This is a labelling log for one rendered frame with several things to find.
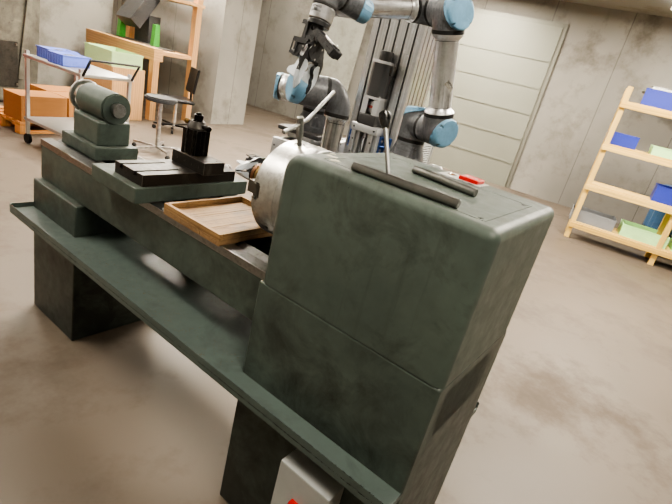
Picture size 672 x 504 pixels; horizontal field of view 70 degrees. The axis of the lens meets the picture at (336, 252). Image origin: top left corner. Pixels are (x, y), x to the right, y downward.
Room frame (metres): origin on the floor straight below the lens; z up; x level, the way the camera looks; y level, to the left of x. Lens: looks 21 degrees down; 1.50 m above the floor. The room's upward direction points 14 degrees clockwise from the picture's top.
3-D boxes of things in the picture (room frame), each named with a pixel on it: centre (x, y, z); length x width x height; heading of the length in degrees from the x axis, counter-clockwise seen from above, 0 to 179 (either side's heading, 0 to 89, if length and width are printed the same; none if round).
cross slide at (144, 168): (1.84, 0.69, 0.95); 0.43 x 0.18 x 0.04; 147
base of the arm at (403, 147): (2.09, -0.19, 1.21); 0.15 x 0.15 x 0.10
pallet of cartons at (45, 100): (5.58, 3.70, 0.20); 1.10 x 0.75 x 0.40; 154
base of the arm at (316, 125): (2.31, 0.25, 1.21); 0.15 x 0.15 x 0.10
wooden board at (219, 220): (1.64, 0.40, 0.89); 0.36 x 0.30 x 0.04; 147
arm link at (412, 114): (2.08, -0.20, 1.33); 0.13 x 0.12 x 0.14; 35
